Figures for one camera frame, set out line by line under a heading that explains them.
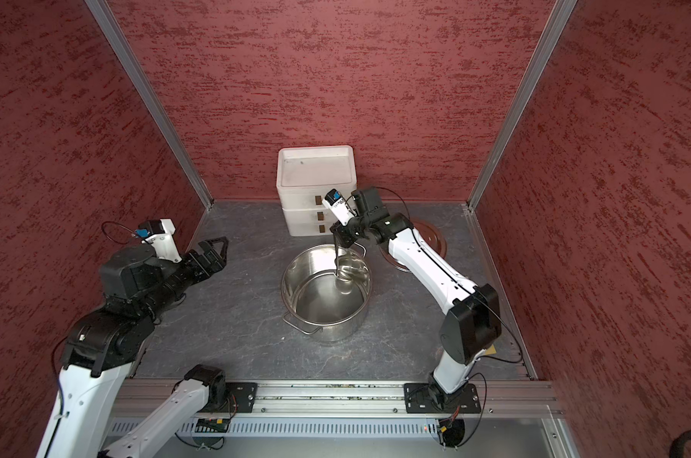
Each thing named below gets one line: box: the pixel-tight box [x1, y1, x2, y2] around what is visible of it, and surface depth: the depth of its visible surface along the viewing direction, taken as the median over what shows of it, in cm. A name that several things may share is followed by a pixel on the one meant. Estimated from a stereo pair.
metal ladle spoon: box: [334, 242, 370, 293], surface depth 98 cm
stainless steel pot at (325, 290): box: [280, 242, 373, 343], surface depth 95 cm
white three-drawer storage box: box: [276, 145, 358, 238], surface depth 99 cm
